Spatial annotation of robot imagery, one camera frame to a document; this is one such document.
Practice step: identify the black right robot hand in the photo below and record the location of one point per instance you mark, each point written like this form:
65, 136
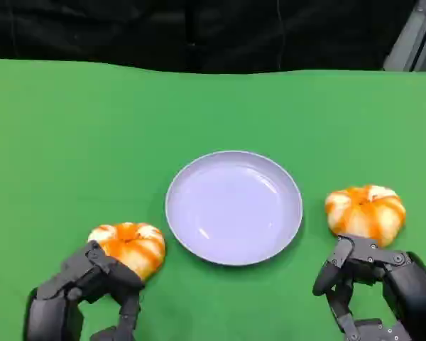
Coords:
408, 284

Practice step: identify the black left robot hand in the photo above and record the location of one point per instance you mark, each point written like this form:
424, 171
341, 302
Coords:
53, 302

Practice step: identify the orange and white bread roll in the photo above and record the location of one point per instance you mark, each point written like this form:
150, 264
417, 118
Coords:
365, 216
135, 248

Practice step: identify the green table cloth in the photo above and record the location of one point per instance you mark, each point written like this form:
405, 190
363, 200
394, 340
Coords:
92, 142

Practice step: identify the lilac plate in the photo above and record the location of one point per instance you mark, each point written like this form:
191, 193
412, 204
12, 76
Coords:
234, 209

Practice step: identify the black backdrop curtain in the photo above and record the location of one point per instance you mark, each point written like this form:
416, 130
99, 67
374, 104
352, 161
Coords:
163, 32

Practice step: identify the grey metal frame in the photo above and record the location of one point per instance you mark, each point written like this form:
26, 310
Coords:
412, 39

